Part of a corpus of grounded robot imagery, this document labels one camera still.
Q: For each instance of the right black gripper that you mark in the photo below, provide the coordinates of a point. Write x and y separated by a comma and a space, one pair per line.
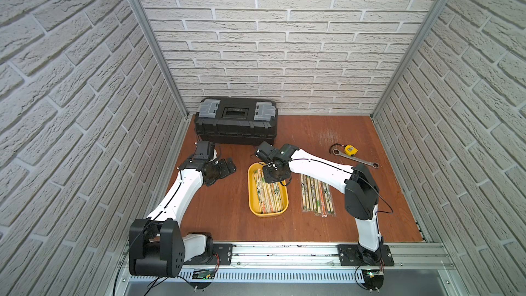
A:
269, 179

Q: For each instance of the yellow plastic storage box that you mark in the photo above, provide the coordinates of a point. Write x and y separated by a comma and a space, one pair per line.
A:
253, 200

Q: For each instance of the chopsticks pair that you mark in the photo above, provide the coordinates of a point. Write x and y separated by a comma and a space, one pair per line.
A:
322, 199
315, 184
305, 202
328, 200
311, 194

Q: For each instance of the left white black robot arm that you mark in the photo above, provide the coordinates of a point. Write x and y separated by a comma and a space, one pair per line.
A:
157, 246

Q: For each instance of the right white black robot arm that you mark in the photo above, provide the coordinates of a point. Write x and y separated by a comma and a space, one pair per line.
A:
355, 183

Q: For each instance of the wrapped chopsticks pile in box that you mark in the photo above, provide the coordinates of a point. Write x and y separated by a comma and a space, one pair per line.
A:
269, 195

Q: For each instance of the black plastic toolbox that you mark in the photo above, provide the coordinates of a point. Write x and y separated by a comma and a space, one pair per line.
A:
238, 121

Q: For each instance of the silver metal wrench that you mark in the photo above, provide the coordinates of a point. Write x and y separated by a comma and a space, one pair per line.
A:
337, 152

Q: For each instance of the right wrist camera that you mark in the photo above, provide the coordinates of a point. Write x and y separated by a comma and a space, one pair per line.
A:
266, 152

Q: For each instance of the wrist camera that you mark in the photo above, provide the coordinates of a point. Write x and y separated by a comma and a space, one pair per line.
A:
205, 150
266, 152

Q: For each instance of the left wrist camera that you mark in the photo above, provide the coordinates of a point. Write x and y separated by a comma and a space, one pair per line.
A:
205, 150

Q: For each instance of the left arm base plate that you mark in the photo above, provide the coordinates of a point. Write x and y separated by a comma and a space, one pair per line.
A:
221, 253

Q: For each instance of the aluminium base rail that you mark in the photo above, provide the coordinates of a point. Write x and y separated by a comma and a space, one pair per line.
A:
315, 263

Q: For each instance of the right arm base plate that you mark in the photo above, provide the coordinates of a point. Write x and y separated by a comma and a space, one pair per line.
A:
353, 255

